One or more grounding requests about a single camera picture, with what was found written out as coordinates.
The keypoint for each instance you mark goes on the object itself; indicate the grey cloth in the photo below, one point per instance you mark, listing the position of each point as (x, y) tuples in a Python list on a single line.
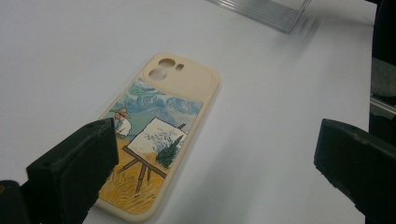
[(384, 77)]

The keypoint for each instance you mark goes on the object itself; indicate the metal rail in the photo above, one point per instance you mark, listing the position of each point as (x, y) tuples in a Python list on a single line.
[(384, 107)]

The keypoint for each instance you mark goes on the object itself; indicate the beige painted-print phone case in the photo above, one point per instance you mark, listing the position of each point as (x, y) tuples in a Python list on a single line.
[(183, 99)]

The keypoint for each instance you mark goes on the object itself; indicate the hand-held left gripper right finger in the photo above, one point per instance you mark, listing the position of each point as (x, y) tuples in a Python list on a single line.
[(358, 161)]

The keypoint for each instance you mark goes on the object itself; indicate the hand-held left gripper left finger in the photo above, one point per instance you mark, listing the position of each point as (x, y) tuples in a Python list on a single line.
[(74, 168)]

